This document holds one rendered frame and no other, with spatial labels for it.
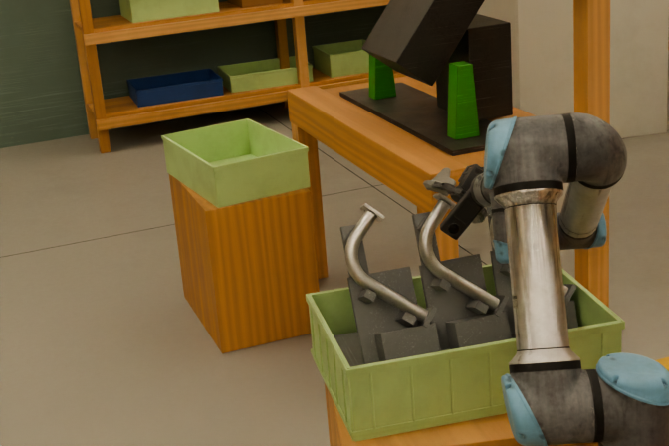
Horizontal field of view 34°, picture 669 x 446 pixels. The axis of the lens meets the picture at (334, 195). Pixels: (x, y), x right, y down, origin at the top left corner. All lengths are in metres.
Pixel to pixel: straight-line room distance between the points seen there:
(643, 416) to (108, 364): 3.14
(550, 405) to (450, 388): 0.60
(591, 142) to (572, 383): 0.39
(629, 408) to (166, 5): 6.21
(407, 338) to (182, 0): 5.45
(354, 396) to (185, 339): 2.50
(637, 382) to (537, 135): 0.42
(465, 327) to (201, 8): 5.47
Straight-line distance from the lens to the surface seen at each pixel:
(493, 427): 2.40
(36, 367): 4.75
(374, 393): 2.33
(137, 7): 7.66
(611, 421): 1.83
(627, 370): 1.84
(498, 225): 2.23
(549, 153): 1.84
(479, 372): 2.39
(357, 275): 2.50
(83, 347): 4.85
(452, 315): 2.59
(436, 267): 2.52
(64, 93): 8.24
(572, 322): 2.64
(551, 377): 1.81
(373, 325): 2.55
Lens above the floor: 2.01
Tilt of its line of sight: 18 degrees down
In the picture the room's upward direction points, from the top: 4 degrees counter-clockwise
